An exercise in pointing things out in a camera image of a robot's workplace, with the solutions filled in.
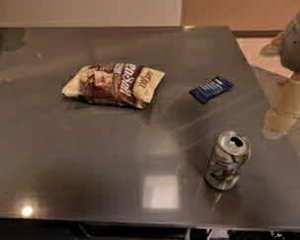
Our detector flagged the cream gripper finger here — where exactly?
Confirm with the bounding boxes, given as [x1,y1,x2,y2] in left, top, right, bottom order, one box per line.
[262,73,300,139]

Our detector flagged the silver 7up soda can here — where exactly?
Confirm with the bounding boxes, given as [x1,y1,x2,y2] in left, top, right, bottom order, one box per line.
[204,130,251,191]

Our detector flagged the brown chip bag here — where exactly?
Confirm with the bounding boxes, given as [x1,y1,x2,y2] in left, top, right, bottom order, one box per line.
[61,63,165,110]

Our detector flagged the blue snack packet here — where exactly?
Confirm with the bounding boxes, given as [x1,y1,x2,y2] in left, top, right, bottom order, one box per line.
[189,75,235,104]

